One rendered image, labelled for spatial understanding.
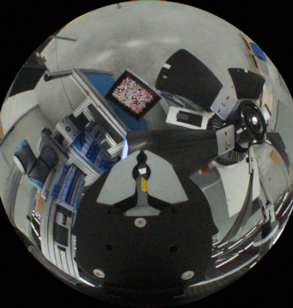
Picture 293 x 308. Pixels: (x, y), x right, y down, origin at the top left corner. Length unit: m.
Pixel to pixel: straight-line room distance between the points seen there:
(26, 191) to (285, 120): 7.40
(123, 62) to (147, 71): 0.33
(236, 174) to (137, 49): 1.51
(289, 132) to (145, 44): 5.76
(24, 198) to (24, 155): 1.21
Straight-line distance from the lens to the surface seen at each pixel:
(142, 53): 1.41
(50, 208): 0.76
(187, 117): 0.38
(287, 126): 5.74
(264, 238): 0.23
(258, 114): 0.33
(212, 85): 0.34
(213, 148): 0.27
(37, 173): 0.56
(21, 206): 1.72
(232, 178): 0.55
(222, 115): 0.34
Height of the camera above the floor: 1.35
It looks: 48 degrees down
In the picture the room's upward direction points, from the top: 175 degrees clockwise
